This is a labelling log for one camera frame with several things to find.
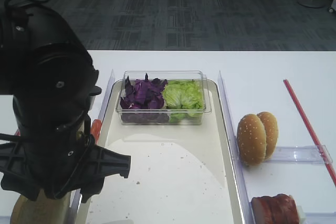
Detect clear plastic salad container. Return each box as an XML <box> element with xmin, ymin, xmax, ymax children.
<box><xmin>115</xmin><ymin>70</ymin><xmax>212</xmax><ymax>125</ymax></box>

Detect green lettuce leaves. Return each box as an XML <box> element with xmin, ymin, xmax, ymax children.
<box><xmin>162</xmin><ymin>80</ymin><xmax>204</xmax><ymax>124</ymax></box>

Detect outer bottom bun half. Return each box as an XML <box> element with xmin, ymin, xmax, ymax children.
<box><xmin>10</xmin><ymin>189</ymin><xmax>71</xmax><ymax>224</ymax></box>

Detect clear meat track rail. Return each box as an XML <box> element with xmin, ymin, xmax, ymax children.
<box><xmin>303</xmin><ymin>212</ymin><xmax>336</xmax><ymax>224</ymax></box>

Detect left clear long divider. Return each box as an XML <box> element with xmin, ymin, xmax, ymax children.
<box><xmin>64</xmin><ymin>69</ymin><xmax>115</xmax><ymax>223</ymax></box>

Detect right red rail strip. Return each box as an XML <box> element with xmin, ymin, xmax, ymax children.
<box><xmin>283</xmin><ymin>79</ymin><xmax>335</xmax><ymax>185</ymax></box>

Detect clear sesame bun track rail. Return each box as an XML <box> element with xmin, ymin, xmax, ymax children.
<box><xmin>265</xmin><ymin>145</ymin><xmax>333</xmax><ymax>164</ymax></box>

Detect sesame bun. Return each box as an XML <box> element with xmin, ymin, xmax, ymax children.
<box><xmin>237</xmin><ymin>114</ymin><xmax>267</xmax><ymax>166</ymax></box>
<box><xmin>257</xmin><ymin>111</ymin><xmax>279</xmax><ymax>159</ymax></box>

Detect stack of meat slices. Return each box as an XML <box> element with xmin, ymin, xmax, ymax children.
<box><xmin>251</xmin><ymin>194</ymin><xmax>300</xmax><ymax>224</ymax></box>

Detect rear sesame bun top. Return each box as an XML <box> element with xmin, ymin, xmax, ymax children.
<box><xmin>257</xmin><ymin>111</ymin><xmax>279</xmax><ymax>159</ymax></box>

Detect white rectangular metal tray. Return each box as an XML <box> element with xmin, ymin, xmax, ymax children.
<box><xmin>76</xmin><ymin>81</ymin><xmax>244</xmax><ymax>223</ymax></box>

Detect clear long divider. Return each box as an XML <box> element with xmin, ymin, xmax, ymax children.
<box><xmin>64</xmin><ymin>69</ymin><xmax>115</xmax><ymax>223</ymax></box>
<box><xmin>217</xmin><ymin>71</ymin><xmax>255</xmax><ymax>223</ymax></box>

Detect front sesame bun top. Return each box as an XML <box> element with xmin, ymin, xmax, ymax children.
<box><xmin>237</xmin><ymin>114</ymin><xmax>267</xmax><ymax>166</ymax></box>

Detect white plastic pusher block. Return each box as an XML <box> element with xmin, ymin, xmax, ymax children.
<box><xmin>297</xmin><ymin>205</ymin><xmax>306</xmax><ymax>224</ymax></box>

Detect right clear long divider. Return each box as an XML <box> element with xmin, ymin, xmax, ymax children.
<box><xmin>217</xmin><ymin>71</ymin><xmax>255</xmax><ymax>223</ymax></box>

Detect purple cabbage leaves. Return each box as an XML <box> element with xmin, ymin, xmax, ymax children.
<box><xmin>120</xmin><ymin>73</ymin><xmax>168</xmax><ymax>110</ymax></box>

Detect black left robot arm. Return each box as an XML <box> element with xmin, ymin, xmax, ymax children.
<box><xmin>1</xmin><ymin>0</ymin><xmax>131</xmax><ymax>202</ymax></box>

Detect inner tomato slice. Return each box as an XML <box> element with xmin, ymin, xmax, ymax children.
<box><xmin>90</xmin><ymin>119</ymin><xmax>102</xmax><ymax>144</ymax></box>

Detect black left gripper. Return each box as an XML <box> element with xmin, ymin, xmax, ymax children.
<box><xmin>0</xmin><ymin>108</ymin><xmax>131</xmax><ymax>204</ymax></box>

